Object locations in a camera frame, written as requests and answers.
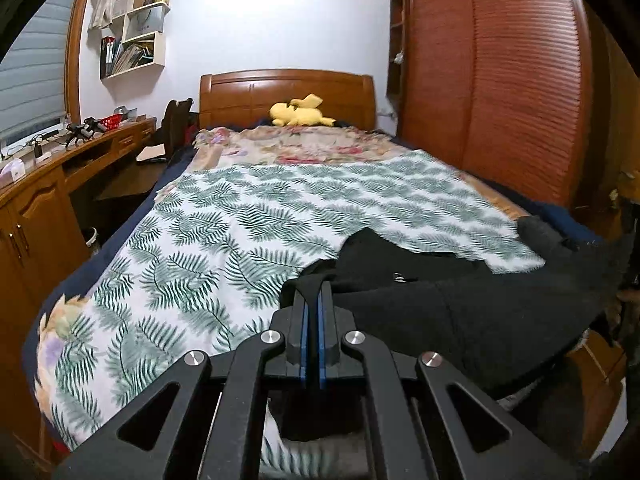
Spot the grey window blind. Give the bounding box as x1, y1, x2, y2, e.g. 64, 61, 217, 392
0, 0, 75, 144

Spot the floral quilt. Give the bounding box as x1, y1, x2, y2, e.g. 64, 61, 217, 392
188, 126, 409, 171

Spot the dark wooden chair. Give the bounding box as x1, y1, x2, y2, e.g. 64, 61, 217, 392
136, 98, 193, 165

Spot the fern print bed cover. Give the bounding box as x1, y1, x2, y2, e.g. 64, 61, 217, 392
35, 151, 542, 448

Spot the red basket on desk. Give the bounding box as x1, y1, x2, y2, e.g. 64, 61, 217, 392
100, 113, 122, 131

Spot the black garment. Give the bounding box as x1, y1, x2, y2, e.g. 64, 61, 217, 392
280, 229, 627, 399

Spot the red-brown louvered wardrobe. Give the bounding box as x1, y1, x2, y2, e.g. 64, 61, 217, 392
390, 0, 604, 208

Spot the wooden desk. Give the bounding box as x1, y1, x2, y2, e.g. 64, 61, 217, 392
1, 117, 156, 457

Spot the navy blue garment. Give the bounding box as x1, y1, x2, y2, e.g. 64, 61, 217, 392
528, 200, 602, 244

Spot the wooden headboard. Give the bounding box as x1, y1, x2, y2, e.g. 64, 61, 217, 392
198, 68, 376, 130

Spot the grey folded garment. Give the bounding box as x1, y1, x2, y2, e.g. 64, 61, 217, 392
516, 216, 578, 260

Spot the white wall shelf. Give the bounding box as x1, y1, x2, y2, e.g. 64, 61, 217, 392
100, 0, 170, 80

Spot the yellow plush toy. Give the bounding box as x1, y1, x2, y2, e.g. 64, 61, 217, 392
269, 93, 335, 127

